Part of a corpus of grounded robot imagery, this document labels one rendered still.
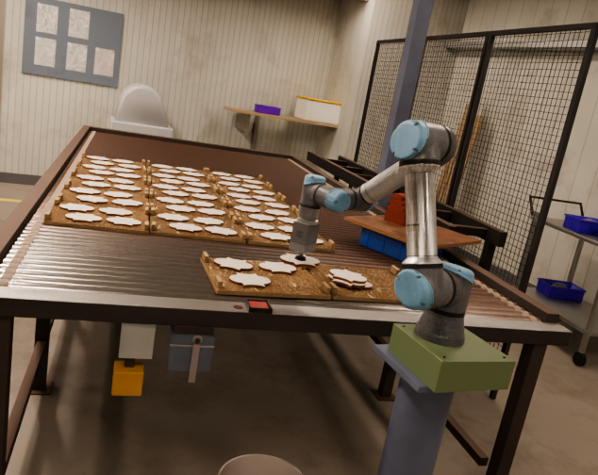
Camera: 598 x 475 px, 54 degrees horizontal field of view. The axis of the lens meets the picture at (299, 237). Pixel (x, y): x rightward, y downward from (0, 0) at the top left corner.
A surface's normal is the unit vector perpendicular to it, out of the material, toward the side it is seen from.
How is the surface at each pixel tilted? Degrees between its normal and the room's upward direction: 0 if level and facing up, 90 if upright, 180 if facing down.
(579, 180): 90
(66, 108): 90
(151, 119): 90
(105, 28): 90
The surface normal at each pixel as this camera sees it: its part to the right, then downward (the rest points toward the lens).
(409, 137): -0.75, -0.13
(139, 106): 0.31, 0.29
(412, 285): -0.75, 0.13
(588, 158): -0.92, -0.07
